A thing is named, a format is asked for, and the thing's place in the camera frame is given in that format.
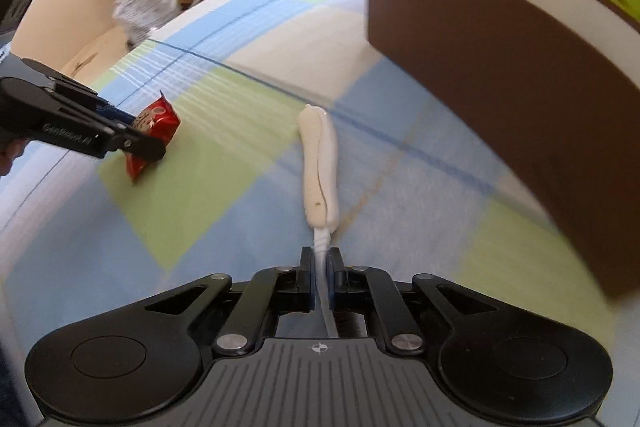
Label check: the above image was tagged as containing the white hairbrush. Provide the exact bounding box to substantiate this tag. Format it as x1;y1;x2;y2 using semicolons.
297;104;340;338

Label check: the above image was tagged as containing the checkered tablecloth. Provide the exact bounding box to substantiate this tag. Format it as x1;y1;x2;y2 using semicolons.
1;0;622;424

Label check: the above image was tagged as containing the brown cardboard storage box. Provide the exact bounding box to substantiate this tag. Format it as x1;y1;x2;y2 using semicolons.
368;0;639;298

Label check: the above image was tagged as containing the clear printed plastic bag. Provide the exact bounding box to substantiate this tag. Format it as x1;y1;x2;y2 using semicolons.
113;0;181;46

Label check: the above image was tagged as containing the red snack packet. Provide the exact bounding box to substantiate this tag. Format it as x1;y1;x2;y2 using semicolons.
125;93;181;181

